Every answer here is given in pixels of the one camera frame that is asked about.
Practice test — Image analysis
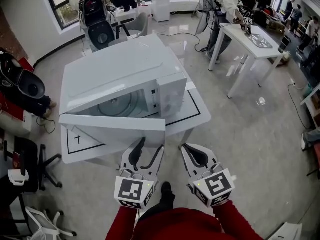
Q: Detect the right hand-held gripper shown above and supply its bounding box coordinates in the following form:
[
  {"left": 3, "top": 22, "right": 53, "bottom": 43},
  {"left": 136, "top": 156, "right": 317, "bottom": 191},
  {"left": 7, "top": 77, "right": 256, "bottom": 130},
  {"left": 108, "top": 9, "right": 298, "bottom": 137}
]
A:
[{"left": 180, "top": 143, "right": 237, "bottom": 208}]

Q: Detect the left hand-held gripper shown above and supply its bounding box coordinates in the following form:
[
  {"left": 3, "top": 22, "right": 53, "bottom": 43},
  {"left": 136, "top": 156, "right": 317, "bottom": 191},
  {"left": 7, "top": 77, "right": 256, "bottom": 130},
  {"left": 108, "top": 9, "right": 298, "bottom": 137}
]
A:
[{"left": 114, "top": 136, "right": 166, "bottom": 210}]

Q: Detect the white panel edge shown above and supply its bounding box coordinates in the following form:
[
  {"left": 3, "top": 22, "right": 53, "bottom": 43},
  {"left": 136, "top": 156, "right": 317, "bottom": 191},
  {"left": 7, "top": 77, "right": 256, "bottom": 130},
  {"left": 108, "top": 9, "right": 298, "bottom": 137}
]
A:
[{"left": 59, "top": 112, "right": 167, "bottom": 134}]

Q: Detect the white microwave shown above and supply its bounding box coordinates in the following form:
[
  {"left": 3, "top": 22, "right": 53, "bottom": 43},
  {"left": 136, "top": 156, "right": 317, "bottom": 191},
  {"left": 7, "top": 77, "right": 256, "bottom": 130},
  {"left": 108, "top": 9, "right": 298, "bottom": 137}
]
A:
[{"left": 59, "top": 33, "right": 189, "bottom": 134}]

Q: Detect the person's left forearm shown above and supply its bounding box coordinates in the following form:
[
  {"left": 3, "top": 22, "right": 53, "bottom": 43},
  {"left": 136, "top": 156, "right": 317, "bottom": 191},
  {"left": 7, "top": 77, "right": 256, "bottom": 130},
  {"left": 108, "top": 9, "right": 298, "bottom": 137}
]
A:
[{"left": 104, "top": 205, "right": 141, "bottom": 240}]

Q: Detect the person's right forearm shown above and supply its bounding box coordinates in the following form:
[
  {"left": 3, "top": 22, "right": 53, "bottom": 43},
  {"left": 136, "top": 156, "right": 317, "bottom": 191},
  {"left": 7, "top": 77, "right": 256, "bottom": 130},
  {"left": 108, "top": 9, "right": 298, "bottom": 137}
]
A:
[{"left": 212, "top": 200, "right": 265, "bottom": 240}]

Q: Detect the person's black shoe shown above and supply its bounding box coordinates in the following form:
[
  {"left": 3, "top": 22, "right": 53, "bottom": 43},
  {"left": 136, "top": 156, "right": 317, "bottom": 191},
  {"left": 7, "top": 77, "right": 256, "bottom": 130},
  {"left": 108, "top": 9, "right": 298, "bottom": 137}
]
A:
[{"left": 160, "top": 181, "right": 174, "bottom": 197}]

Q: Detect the person's black trouser leg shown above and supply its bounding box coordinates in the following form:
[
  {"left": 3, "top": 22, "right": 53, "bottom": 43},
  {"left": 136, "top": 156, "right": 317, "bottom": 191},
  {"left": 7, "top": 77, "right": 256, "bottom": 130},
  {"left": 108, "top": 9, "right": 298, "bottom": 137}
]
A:
[{"left": 138, "top": 192, "right": 177, "bottom": 221}]

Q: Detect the white table with black lines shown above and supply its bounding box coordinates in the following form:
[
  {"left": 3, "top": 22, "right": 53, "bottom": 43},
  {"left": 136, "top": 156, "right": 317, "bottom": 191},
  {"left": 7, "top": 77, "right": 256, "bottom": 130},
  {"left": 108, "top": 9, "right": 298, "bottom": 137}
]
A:
[{"left": 59, "top": 80, "right": 212, "bottom": 165}]

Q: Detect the red sweater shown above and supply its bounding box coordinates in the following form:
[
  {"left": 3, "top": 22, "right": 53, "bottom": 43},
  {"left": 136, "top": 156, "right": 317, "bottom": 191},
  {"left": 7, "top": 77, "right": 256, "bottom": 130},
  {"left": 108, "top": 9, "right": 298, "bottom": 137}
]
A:
[{"left": 132, "top": 207, "right": 226, "bottom": 240}]

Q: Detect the white plastic chair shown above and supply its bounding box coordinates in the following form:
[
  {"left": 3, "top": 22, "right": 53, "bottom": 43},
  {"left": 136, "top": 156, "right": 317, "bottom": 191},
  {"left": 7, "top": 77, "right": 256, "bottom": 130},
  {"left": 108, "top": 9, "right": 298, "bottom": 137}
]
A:
[{"left": 266, "top": 221, "right": 304, "bottom": 240}]

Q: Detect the black office chair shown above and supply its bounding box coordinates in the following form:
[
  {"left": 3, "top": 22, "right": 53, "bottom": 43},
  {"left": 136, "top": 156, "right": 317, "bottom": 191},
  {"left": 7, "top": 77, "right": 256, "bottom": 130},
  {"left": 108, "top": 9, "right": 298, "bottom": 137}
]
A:
[{"left": 13, "top": 136, "right": 63, "bottom": 192}]

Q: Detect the white chair base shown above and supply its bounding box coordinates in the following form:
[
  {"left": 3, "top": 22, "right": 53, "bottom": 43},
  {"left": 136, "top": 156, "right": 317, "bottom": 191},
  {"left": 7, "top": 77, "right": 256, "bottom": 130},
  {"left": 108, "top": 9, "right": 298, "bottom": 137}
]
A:
[{"left": 24, "top": 206, "right": 78, "bottom": 240}]

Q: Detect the white handheld device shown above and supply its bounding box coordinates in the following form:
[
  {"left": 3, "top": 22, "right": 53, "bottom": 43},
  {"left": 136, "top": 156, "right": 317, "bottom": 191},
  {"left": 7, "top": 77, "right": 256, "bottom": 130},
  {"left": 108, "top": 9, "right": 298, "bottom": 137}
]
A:
[{"left": 7, "top": 168, "right": 30, "bottom": 186}]

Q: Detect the white storage shelf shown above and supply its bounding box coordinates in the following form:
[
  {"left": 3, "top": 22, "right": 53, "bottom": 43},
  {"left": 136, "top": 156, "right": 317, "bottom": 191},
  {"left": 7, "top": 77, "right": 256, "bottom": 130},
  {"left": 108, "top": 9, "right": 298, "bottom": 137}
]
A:
[{"left": 299, "top": 83, "right": 320, "bottom": 130}]

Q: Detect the white square-legged table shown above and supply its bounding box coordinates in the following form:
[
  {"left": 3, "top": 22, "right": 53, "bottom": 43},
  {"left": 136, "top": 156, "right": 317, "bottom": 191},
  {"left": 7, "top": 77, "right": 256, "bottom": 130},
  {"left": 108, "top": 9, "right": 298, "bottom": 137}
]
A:
[{"left": 208, "top": 23, "right": 286, "bottom": 100}]

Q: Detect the patterned grey mat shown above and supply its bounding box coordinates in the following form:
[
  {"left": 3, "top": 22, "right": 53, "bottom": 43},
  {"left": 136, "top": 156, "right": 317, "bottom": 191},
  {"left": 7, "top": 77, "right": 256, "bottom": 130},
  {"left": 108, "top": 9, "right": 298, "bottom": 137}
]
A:
[{"left": 246, "top": 33, "right": 274, "bottom": 50}]

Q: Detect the black backpack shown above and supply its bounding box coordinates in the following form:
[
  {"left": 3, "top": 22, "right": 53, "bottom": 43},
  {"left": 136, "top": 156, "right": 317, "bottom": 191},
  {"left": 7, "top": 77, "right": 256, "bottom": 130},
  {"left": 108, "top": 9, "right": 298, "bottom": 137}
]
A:
[{"left": 0, "top": 51, "right": 46, "bottom": 102}]

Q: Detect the grey armchair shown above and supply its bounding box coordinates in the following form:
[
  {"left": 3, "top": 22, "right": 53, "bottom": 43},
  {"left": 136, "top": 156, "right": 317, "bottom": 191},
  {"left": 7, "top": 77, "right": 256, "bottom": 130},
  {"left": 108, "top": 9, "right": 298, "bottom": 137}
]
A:
[{"left": 108, "top": 11, "right": 150, "bottom": 47}]

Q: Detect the red and white box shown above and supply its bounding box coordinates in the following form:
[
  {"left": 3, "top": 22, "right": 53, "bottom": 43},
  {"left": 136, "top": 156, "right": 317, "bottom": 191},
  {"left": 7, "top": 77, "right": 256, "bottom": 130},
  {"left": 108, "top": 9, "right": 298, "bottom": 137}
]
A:
[{"left": 0, "top": 92, "right": 33, "bottom": 136}]

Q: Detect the black cylindrical bin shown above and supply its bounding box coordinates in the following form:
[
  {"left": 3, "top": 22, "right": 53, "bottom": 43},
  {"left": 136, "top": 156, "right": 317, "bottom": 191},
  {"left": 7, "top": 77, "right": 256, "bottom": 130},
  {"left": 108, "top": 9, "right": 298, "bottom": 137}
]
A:
[{"left": 277, "top": 34, "right": 292, "bottom": 55}]

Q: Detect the white desk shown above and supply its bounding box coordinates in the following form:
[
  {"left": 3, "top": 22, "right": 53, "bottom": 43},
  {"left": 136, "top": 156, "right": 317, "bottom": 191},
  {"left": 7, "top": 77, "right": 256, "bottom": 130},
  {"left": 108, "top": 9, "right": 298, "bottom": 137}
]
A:
[{"left": 113, "top": 0, "right": 154, "bottom": 25}]

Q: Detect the grey swivel chair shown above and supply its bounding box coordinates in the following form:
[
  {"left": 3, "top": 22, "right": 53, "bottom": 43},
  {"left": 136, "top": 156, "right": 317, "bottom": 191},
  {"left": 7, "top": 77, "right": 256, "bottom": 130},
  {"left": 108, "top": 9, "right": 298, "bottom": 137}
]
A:
[{"left": 78, "top": 0, "right": 116, "bottom": 51}]

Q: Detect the white water dispenser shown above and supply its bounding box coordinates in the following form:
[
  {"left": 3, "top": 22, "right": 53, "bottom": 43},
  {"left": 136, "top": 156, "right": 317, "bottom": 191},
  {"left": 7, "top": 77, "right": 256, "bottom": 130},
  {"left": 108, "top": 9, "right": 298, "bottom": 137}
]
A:
[{"left": 150, "top": 0, "right": 171, "bottom": 23}]

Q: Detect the black-framed window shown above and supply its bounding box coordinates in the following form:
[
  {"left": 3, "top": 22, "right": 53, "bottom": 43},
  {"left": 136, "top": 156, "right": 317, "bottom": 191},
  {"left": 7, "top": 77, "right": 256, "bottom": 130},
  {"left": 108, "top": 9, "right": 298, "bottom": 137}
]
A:
[{"left": 43, "top": 0, "right": 198, "bottom": 31}]

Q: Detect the black floor cable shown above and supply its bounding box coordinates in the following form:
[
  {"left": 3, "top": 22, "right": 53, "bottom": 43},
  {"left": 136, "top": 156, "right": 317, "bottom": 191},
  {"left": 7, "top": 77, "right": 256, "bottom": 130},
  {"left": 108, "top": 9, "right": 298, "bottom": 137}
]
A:
[
  {"left": 287, "top": 82, "right": 312, "bottom": 130},
  {"left": 36, "top": 115, "right": 57, "bottom": 135}
]

